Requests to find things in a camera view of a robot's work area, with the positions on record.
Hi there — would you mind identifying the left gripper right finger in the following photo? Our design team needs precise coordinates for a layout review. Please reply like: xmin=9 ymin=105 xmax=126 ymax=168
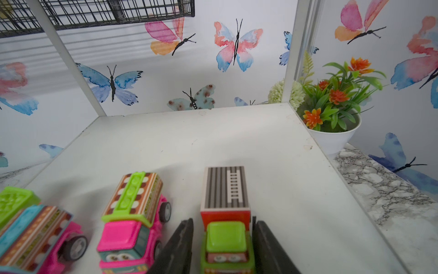
xmin=252 ymin=216 xmax=301 ymax=274

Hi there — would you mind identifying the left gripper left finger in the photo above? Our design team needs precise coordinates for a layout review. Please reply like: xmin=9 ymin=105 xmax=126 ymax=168
xmin=147 ymin=218 xmax=194 ymax=274

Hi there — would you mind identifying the pink toy car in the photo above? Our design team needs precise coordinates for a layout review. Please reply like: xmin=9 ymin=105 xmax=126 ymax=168
xmin=96 ymin=171 xmax=172 ymax=274

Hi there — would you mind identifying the pink teal toy bus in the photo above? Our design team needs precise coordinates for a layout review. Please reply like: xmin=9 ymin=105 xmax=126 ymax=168
xmin=1 ymin=204 xmax=89 ymax=274

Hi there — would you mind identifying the orange green toy car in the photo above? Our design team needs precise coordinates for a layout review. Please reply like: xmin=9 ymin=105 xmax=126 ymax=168
xmin=0 ymin=186 xmax=41 ymax=229

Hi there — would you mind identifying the white two-tier shelf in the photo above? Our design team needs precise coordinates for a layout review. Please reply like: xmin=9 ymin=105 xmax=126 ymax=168
xmin=29 ymin=1 xmax=407 ymax=274

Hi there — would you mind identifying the potted plant with flowers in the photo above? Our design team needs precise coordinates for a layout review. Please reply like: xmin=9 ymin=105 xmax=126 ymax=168
xmin=289 ymin=53 xmax=386 ymax=159

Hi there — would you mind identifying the black wire wall basket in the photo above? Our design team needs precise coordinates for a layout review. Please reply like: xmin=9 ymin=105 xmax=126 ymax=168
xmin=1 ymin=0 xmax=195 ymax=38

